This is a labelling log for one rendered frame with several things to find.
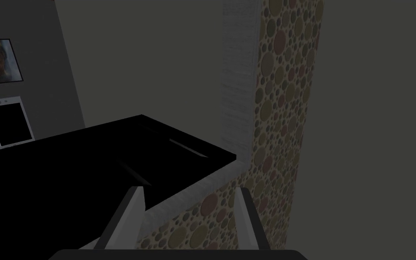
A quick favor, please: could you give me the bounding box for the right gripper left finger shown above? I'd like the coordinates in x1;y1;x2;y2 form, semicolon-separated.
93;186;146;250

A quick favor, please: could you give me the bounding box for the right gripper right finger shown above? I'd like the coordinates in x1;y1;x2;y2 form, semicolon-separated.
235;187;271;251

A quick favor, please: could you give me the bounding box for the black sink basin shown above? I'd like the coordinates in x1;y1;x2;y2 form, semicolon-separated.
0;114;237;260

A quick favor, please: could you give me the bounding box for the white oven with black door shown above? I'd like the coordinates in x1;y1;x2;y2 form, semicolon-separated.
0;96;35;149

